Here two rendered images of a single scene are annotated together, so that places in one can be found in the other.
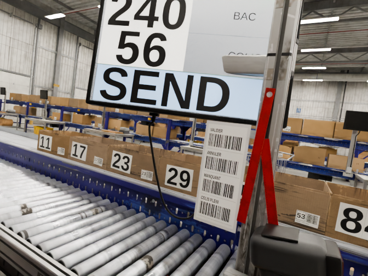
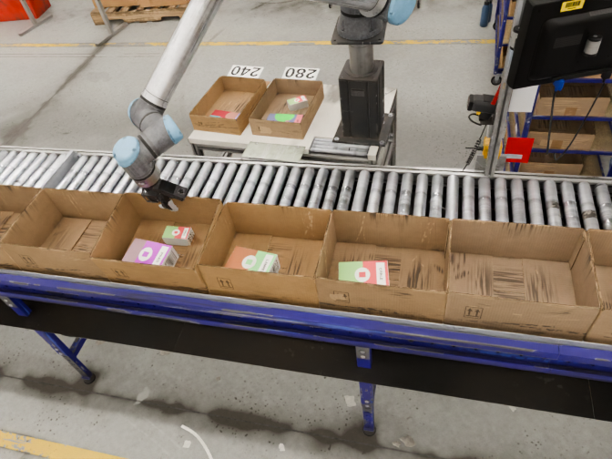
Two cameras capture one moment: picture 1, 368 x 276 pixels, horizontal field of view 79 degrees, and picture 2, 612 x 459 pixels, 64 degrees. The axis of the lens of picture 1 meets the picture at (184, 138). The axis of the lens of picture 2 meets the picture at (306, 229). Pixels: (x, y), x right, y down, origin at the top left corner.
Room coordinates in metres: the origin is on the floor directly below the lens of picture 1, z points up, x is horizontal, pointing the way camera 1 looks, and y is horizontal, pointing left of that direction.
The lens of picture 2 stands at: (1.78, -1.18, 2.22)
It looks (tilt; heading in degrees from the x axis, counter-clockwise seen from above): 47 degrees down; 172
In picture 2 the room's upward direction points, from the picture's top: 10 degrees counter-clockwise
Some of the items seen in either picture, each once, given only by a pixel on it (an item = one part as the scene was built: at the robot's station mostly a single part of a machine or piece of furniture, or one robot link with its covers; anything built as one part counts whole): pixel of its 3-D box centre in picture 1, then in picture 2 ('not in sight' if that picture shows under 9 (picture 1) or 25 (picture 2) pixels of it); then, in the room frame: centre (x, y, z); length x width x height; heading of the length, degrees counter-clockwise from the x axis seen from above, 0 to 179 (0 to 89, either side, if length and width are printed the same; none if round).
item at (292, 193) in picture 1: (276, 194); (513, 276); (1.05, -0.47, 0.97); 0.39 x 0.29 x 0.17; 61
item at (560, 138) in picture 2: not in sight; (556, 117); (0.01, 0.49, 0.59); 0.40 x 0.30 x 0.10; 149
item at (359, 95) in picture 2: not in sight; (362, 99); (-0.12, -0.53, 0.91); 0.26 x 0.26 x 0.33; 57
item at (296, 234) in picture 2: not in sight; (270, 252); (0.68, -1.16, 0.96); 0.39 x 0.29 x 0.17; 61
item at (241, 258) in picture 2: not in sight; (251, 268); (0.69, -1.23, 0.92); 0.16 x 0.11 x 0.07; 54
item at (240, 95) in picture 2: not in sight; (229, 104); (-0.58, -1.13, 0.80); 0.38 x 0.28 x 0.10; 145
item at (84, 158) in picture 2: not in sight; (61, 188); (-0.33, -2.06, 0.72); 0.52 x 0.05 x 0.05; 151
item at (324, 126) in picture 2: not in sight; (294, 115); (-0.41, -0.82, 0.74); 1.00 x 0.58 x 0.03; 57
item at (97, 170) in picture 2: not in sight; (83, 190); (-0.27, -1.95, 0.72); 0.52 x 0.05 x 0.05; 151
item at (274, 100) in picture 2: not in sight; (288, 107); (-0.40, -0.85, 0.80); 0.38 x 0.28 x 0.10; 147
